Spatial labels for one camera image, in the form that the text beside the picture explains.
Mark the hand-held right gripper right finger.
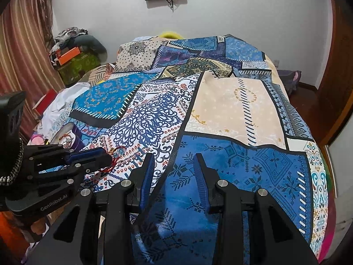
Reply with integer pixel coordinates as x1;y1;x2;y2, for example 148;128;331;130
193;153;322;265

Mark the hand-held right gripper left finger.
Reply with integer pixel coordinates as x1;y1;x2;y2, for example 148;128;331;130
26;152;156;265

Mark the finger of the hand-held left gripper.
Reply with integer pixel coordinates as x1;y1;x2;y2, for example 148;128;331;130
34;164;93;192
25;143;114;172

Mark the red beaded bracelet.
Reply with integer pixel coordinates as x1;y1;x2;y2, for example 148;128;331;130
101;146;128;173

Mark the purple heart-shaped tin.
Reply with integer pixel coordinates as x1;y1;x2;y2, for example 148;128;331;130
50;122;86;152

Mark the pile of jewelry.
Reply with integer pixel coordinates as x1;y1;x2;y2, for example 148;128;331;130
58;133;74;147

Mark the pink plush toy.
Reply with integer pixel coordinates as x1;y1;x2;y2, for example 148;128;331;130
30;133;46;145

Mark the patchwork printed blanket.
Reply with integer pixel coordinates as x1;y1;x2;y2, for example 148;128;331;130
44;34;331;265

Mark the white cloth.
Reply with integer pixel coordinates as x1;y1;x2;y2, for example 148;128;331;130
37;82;91;140

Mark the red box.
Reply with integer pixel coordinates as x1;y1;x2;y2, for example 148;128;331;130
32;89;59;116

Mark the striped orange cloth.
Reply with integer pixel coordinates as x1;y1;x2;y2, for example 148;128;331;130
79;63;119;87

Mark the green patterned cloth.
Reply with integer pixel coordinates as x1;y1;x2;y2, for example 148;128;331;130
56;53;101;87

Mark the orange box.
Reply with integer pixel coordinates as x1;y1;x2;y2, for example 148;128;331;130
56;47;83;64

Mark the pile of clothes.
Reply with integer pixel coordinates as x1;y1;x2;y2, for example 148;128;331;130
49;27;91;54

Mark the dark bag on floor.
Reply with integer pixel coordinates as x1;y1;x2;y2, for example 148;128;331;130
277;70;302;94

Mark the striped brown curtain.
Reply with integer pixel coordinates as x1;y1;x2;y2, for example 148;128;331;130
0;0;62;141

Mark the yellow plastic object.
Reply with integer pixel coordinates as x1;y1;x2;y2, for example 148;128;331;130
158;30;185;40

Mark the brown wooden door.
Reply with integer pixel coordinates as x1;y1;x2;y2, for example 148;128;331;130
312;0;353;155

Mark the black white braided cord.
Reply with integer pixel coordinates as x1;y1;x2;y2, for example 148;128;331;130
0;137;25;187

